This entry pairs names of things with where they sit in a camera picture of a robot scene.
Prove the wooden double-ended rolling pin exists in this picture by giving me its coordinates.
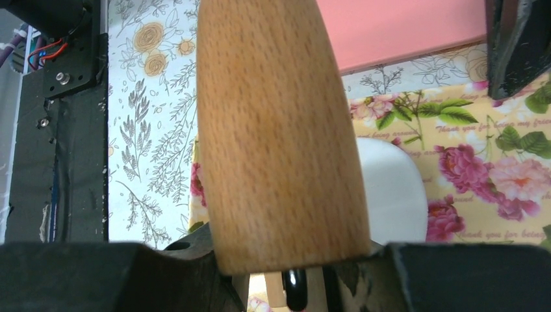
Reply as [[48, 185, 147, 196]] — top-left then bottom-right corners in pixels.
[[196, 1, 370, 311]]

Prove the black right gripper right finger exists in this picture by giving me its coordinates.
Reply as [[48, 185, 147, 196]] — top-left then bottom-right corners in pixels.
[[335, 242, 551, 312]]

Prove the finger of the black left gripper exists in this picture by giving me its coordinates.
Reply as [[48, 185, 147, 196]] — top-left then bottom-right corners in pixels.
[[485, 0, 550, 100]]

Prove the floral yellow tray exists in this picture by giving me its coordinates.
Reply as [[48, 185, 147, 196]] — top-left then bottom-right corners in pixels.
[[187, 73, 551, 312]]

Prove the pink plastic tray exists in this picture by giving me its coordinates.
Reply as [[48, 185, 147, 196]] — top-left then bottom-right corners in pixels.
[[318, 0, 486, 72]]

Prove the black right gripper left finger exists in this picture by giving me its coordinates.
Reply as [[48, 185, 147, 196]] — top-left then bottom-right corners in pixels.
[[1, 224, 246, 311]]

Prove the white dough ball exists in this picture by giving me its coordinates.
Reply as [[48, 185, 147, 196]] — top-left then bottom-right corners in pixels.
[[356, 138, 428, 245]]

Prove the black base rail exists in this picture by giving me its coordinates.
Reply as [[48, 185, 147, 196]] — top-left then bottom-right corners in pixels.
[[1, 1, 109, 242]]

